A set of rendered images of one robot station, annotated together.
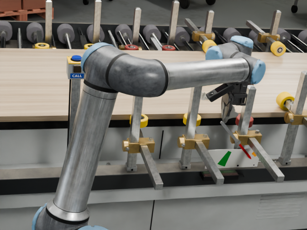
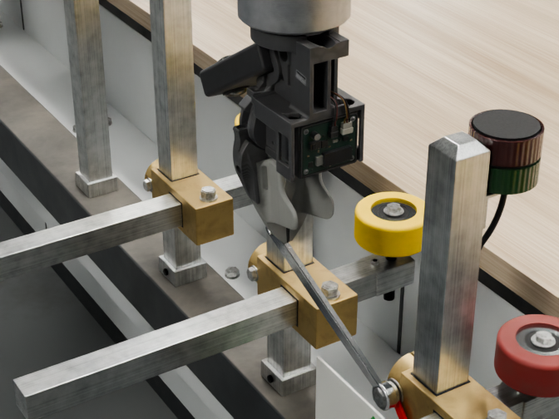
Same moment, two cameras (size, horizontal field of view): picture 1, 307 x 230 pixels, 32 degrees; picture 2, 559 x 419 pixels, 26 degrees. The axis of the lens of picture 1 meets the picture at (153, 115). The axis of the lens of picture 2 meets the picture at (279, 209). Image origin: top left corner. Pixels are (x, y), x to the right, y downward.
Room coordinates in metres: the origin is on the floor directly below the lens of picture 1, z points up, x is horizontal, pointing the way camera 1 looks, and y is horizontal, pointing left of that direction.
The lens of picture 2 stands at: (1.79, -1.19, 1.54)
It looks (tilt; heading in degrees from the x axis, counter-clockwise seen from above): 30 degrees down; 75
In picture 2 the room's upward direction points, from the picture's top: straight up
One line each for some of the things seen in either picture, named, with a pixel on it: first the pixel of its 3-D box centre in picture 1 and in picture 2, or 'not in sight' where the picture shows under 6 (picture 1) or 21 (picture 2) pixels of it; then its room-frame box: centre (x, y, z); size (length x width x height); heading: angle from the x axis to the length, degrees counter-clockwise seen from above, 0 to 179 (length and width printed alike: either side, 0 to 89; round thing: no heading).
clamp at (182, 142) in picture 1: (193, 141); (300, 289); (2.08, -0.19, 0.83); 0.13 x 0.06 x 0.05; 106
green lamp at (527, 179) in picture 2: not in sight; (502, 165); (2.19, -0.39, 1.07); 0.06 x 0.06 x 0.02
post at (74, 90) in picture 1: (73, 125); (83, 38); (1.93, 0.32, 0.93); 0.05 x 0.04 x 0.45; 106
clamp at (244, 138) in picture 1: (245, 137); (457, 412); (2.16, -0.43, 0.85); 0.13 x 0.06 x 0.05; 106
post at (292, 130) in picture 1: (294, 119); not in sight; (2.22, -0.65, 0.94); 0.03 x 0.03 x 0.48; 16
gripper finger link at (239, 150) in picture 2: (228, 106); (261, 152); (2.01, -0.31, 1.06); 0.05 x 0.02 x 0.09; 16
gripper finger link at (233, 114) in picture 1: (231, 114); (281, 209); (2.02, -0.33, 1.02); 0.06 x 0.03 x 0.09; 106
